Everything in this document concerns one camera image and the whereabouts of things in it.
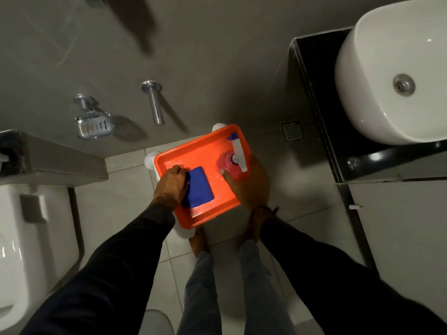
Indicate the grey vanity cabinet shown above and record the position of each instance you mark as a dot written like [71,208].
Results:
[401,240]

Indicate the pink spray bottle white trigger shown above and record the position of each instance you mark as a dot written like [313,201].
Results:
[234,160]

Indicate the grey ledge with black top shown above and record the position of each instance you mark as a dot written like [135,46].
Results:
[52,160]

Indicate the person's right leg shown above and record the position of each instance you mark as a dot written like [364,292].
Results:
[260,293]

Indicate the chrome wall soap dish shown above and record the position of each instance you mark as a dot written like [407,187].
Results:
[93,123]

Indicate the white ceramic sink basin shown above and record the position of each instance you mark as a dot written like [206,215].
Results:
[384,59]

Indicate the white round container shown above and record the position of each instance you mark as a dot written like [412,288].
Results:
[156,323]

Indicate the person's left hand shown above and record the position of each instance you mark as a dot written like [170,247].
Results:
[169,190]

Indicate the white cabinet knob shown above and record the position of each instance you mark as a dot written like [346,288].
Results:
[354,206]

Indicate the black stone countertop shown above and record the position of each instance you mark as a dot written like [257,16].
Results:
[324,111]

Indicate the person's right forearm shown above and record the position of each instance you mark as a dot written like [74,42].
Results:
[335,279]

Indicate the chrome sink drain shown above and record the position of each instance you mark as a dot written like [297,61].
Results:
[404,85]

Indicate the square metal floor drain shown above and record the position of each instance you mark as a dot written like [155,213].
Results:
[292,131]

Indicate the chrome wall spout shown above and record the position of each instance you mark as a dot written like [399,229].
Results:
[155,104]

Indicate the person's left leg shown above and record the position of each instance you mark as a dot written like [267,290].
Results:
[200,296]

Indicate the person's left foot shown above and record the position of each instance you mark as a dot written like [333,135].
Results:
[198,243]

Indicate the orange plastic tray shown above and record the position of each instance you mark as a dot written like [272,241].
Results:
[206,160]

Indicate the white ceramic toilet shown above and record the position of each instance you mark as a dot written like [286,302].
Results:
[28,247]

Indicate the person's left forearm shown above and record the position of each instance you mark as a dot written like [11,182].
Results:
[111,272]

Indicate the person's right thumb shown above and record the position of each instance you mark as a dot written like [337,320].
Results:
[227,178]

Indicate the person's leg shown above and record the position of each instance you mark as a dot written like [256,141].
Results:
[260,293]
[200,296]

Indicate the blue cleaning cloth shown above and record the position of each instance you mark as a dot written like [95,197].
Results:
[199,188]

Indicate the person's right hand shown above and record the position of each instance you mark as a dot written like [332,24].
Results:
[253,188]

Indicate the person's left fingers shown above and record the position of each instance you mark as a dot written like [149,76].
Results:
[181,173]

